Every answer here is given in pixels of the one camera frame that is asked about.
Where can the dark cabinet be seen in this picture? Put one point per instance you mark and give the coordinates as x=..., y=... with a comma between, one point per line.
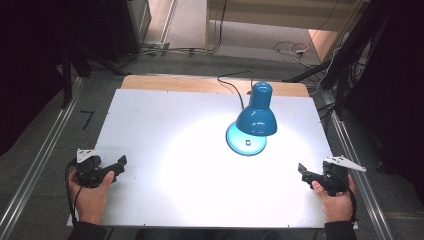
x=123, y=26

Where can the black metal stand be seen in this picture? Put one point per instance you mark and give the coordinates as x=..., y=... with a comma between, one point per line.
x=66, y=80
x=346, y=60

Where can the aluminium floor rail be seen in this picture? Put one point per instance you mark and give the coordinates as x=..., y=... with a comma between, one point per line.
x=361, y=186
x=43, y=156

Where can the grey power strip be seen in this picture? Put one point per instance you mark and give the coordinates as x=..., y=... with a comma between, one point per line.
x=156, y=45

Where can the wooden board under table top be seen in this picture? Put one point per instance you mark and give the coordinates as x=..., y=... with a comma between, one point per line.
x=200, y=85

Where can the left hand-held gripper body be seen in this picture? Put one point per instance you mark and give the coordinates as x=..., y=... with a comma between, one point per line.
x=89, y=170

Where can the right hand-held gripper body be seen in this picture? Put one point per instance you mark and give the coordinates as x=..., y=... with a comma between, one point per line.
x=333, y=176

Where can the person's left hand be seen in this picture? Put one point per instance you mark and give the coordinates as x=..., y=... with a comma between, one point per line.
x=89, y=200

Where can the blue desk lamp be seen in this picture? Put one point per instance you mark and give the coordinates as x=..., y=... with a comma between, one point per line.
x=255, y=120

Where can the light wooden furniture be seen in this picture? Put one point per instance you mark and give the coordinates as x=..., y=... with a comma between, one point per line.
x=276, y=13

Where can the person's right hand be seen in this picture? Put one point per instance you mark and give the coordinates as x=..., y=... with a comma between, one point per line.
x=336, y=206

